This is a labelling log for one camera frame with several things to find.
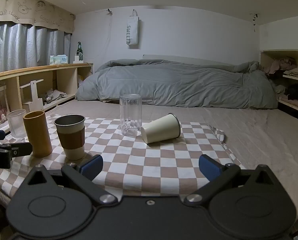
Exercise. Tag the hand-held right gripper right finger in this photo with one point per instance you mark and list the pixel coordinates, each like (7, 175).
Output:
(208, 166)

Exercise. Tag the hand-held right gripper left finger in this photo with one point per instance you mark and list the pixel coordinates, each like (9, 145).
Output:
(92, 165)

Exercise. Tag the ribbed glass cup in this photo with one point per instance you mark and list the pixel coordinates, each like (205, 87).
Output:
(15, 125)

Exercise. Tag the mustard yellow cup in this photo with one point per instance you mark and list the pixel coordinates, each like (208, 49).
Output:
(38, 135)

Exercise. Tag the cream cup brown sleeve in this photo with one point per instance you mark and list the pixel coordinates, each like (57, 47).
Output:
(70, 140)

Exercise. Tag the brown checkered cloth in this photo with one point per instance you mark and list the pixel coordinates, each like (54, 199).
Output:
(139, 160)

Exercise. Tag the wooden stand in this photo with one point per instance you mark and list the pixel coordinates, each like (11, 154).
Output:
(35, 97)

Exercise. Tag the clear plastic tumbler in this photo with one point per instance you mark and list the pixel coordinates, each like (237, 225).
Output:
(130, 115)

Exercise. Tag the crumpled grey clothes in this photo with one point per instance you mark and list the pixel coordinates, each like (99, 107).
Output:
(54, 95)

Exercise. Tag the long wooden shelf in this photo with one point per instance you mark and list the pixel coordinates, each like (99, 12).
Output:
(39, 68)

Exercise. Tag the grey duvet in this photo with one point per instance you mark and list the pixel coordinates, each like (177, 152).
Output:
(176, 85)

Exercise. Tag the grey curtain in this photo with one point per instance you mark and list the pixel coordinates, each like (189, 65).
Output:
(16, 45)

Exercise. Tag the tissue pack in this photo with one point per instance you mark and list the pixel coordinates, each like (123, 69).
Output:
(58, 59)

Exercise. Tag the small white box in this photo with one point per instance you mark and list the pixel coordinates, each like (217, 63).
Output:
(78, 59)

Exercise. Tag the dark clothes pile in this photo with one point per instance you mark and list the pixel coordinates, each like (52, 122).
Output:
(294, 91)

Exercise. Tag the green glass bottle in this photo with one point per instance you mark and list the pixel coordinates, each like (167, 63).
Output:
(79, 50)

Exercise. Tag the wooden cubby shelf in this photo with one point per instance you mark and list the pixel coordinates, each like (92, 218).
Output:
(265, 60)

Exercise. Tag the pink crumpled clothes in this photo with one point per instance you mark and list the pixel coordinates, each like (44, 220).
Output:
(276, 66)

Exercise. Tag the beige printed valance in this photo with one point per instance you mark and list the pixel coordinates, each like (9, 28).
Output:
(26, 10)

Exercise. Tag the folded cream clothes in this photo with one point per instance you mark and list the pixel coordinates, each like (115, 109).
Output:
(297, 72)

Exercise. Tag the white tote bag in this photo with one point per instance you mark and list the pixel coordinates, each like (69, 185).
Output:
(132, 32)

